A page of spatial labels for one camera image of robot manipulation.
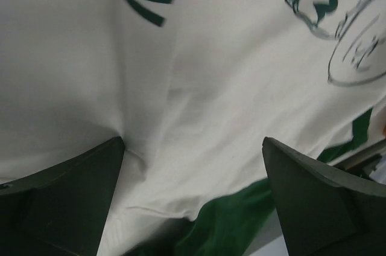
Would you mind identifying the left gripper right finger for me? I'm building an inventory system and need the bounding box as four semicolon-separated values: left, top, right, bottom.
262;137;385;255

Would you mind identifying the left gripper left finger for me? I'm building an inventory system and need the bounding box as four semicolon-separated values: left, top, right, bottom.
1;137;125;255

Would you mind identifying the white green sleeved t shirt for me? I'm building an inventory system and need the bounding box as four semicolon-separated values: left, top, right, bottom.
1;0;385;255

